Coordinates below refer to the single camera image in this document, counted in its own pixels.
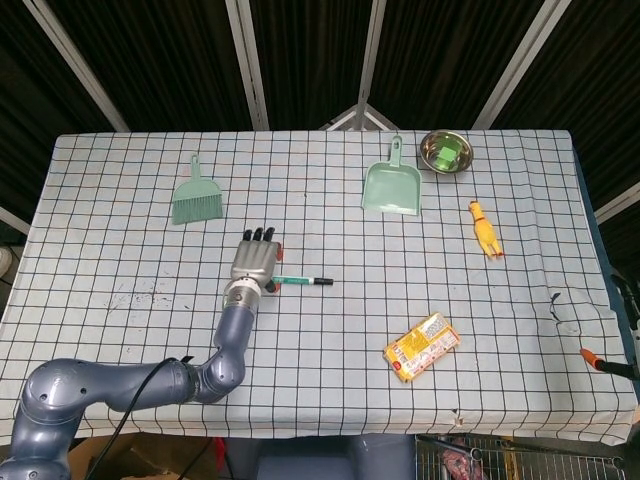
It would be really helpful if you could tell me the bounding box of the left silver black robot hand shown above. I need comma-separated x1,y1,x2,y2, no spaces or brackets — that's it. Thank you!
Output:
229,226,284,296

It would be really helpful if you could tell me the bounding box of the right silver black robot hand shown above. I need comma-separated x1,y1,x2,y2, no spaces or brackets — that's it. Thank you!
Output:
579,272,640,379

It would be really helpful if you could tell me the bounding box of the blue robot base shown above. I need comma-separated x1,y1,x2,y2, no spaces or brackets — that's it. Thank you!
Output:
254,437,417,480

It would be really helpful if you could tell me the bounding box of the green hand brush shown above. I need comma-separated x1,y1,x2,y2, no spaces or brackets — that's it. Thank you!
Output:
171,154,225,226

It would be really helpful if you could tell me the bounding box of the white black checkered tablecloth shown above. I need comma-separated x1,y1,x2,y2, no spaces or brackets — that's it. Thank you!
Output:
0,130,639,446

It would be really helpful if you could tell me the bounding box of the green plastic dustpan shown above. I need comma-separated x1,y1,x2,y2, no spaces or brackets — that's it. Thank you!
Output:
360,134,424,217

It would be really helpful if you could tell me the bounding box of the yellow snack packet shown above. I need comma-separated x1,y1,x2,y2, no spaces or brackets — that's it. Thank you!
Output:
383,312,462,385

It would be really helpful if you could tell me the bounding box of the yellow rubber chicken toy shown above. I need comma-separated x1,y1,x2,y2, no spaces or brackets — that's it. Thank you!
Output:
468,199,506,260

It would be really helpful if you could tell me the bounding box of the green block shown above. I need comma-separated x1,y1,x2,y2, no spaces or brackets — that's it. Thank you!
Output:
436,144,461,169

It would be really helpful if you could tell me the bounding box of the brown cardboard box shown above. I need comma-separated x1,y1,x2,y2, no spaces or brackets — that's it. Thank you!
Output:
67,433,222,480

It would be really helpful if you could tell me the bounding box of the stainless steel bowl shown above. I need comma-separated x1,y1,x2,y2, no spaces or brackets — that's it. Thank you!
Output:
418,129,475,175

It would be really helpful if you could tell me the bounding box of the metal wire basket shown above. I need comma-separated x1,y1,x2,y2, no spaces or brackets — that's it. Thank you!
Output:
414,433,627,480

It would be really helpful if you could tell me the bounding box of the white metal frame post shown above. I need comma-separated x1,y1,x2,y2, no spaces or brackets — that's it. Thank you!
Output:
0,204,32,237
593,182,640,225
472,0,574,131
323,0,397,132
224,0,272,132
22,0,132,134

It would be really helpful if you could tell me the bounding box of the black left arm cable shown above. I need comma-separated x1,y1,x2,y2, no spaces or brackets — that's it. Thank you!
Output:
89,353,197,480

